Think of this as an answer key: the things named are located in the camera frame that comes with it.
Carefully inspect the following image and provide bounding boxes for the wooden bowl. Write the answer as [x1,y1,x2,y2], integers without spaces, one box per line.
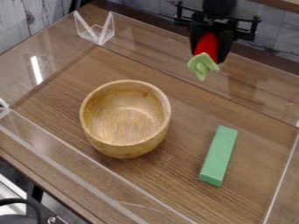
[78,80,172,159]

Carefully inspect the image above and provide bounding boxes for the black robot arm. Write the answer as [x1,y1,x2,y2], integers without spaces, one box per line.
[173,0,261,64]

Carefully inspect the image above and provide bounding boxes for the red plush fruit green leaves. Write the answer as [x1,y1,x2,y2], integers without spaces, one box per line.
[186,32,220,81]

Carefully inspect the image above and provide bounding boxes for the clear acrylic enclosure wall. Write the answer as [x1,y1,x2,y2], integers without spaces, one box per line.
[0,99,196,224]

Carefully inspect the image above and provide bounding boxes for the green rectangular block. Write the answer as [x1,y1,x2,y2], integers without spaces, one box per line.
[198,126,238,186]

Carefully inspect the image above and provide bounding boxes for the black cable lower left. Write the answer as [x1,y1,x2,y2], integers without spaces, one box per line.
[0,198,39,224]

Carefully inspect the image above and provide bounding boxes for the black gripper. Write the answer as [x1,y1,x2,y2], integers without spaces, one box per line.
[173,1,261,64]

